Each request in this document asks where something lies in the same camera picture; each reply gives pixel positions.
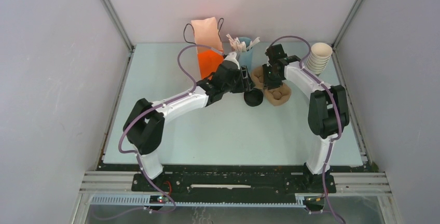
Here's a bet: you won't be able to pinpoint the stack of paper cups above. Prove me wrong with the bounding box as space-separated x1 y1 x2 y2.
306 43 333 75

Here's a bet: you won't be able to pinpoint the light blue holder cup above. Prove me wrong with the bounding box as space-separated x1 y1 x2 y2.
238 37 253 72

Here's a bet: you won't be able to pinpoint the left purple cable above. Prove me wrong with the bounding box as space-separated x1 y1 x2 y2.
118 44 224 213

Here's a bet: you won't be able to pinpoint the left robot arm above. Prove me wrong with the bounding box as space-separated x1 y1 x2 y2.
123 61 254 191

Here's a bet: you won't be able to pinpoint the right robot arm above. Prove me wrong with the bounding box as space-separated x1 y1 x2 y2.
263 44 350 192

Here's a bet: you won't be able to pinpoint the brown pulp cup carrier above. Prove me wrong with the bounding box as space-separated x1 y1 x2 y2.
251 66 292 106

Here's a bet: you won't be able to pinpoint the orange paper bag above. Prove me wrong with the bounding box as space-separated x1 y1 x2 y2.
183 17 224 79

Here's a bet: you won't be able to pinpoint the white stir stick packets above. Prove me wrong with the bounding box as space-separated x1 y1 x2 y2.
226 34 260 52

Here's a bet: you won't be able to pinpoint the stack of black lids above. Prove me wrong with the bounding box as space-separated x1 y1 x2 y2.
243 88 264 107

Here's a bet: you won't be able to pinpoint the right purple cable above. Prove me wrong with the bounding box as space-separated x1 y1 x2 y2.
266 36 346 224

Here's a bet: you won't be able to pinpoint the purple cable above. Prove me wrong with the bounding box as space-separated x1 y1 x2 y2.
118 44 224 213
266 36 346 224

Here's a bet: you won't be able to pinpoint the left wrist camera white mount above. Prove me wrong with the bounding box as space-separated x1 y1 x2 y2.
224 51 240 69

